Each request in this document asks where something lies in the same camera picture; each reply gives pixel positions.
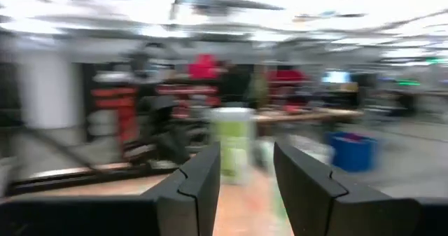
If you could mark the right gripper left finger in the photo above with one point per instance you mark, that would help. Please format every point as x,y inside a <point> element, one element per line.
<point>192,194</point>

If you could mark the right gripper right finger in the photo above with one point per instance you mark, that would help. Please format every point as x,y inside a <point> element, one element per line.
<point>315,201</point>

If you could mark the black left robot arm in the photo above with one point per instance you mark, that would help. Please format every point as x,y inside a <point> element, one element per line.
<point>168,131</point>

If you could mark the blue plastic bin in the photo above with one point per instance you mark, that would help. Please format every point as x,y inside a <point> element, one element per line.
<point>350,152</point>

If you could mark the green wipes canister white lid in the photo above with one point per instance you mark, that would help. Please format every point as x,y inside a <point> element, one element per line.
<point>232,138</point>

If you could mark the wooden workbench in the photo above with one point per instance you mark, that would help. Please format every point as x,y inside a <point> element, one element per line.
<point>315,116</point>

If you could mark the red tool cabinet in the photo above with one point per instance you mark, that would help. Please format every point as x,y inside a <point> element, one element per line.
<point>119,117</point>

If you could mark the lit computer monitor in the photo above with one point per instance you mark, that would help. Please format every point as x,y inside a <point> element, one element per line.
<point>336,76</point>

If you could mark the white building column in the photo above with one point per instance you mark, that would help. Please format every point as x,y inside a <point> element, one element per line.
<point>49,89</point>

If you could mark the black metal table frame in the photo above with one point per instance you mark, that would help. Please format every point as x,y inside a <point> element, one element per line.
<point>70,180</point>

